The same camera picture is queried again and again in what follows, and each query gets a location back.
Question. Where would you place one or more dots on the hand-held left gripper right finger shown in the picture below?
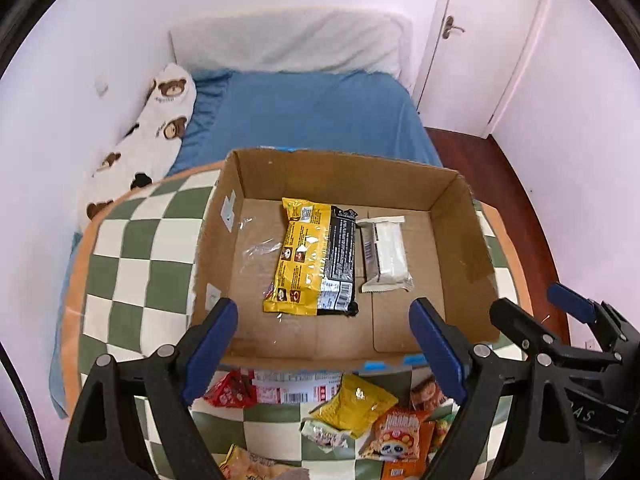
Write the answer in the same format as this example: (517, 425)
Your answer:
(435, 350)

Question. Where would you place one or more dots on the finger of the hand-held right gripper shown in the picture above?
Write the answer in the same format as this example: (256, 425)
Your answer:
(570, 302)
(520, 332)

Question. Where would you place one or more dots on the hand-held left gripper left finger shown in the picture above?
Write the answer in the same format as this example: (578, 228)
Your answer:
(210, 350)

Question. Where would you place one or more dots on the small red snack packet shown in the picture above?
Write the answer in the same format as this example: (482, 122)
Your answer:
(230, 390)

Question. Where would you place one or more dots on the printed cardboard box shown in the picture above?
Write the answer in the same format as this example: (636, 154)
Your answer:
(400, 320)

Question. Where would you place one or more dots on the white and red snack packet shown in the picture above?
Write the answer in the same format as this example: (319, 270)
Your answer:
(295, 385)

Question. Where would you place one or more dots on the brown snack packet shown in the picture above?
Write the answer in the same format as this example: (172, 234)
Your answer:
(425, 392)

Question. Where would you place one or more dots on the green and red snack packet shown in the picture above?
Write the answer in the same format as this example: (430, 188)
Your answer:
(442, 432)

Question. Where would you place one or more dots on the orange panda snack packet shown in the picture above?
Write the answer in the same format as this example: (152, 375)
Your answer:
(395, 435)

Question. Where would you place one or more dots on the plain yellow snack packet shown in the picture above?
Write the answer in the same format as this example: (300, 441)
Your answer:
(355, 402)

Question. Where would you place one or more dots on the green checkered tablecloth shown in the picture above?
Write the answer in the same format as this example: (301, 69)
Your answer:
(145, 260)

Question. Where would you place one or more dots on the yellow and black snack packet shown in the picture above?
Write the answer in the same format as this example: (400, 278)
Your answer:
(300, 260)

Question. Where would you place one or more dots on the beige snack packet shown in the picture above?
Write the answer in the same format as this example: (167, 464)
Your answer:
(260, 467)

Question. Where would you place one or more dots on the crumpled white snack packet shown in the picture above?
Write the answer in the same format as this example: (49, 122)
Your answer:
(322, 435)

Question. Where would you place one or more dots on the bear print pillow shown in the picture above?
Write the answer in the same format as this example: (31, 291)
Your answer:
(145, 150)

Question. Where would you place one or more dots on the white door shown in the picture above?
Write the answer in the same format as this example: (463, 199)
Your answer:
(480, 60)

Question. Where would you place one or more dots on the white padded headboard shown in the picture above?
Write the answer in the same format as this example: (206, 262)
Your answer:
(290, 40)

